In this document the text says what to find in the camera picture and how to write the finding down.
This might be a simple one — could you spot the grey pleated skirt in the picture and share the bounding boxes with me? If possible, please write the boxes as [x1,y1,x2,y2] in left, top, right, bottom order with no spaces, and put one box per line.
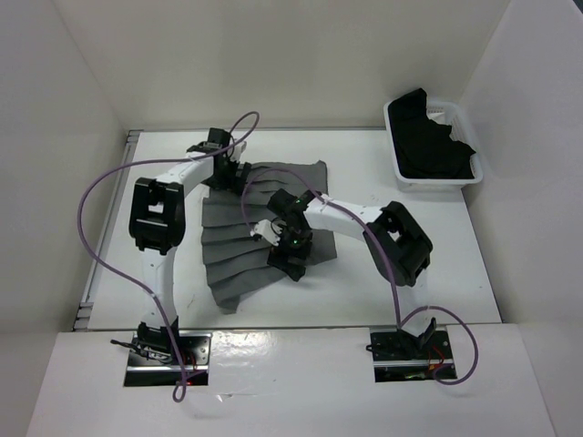
[200,160,328,314]

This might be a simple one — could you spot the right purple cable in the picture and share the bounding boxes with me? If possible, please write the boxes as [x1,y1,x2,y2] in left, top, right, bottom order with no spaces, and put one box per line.
[240,164,480,387]

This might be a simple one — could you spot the purple cable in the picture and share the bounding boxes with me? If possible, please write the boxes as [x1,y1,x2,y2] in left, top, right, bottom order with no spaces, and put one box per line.
[77,111,261,404]
[240,164,480,387]

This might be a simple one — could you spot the white plastic basket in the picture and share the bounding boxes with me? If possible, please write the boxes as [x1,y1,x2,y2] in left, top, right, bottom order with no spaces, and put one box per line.
[383,97,484,193]

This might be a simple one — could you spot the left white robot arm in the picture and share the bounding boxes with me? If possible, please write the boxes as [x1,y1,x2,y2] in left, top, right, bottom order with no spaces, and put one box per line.
[128,128,251,364]

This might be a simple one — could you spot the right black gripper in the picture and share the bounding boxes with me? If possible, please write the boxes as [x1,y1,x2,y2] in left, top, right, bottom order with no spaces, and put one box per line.
[268,223,313,282]

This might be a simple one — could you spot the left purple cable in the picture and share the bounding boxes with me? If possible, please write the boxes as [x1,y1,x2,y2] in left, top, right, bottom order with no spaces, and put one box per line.
[77,111,261,404]

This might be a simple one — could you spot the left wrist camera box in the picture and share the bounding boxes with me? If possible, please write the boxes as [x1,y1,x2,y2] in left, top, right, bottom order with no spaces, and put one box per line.
[226,141,247,162]

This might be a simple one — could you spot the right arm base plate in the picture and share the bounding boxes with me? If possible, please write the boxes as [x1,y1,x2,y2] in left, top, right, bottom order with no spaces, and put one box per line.
[365,329,457,382]

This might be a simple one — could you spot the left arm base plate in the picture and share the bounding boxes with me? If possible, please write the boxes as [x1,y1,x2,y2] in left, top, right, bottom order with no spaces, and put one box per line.
[110,332,211,387]

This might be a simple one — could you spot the black skirt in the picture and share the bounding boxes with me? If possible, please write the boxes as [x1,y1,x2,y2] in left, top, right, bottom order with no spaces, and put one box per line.
[387,88,476,179]

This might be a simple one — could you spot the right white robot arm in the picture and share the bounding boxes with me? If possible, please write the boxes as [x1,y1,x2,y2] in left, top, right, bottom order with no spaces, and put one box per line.
[251,189,436,358]

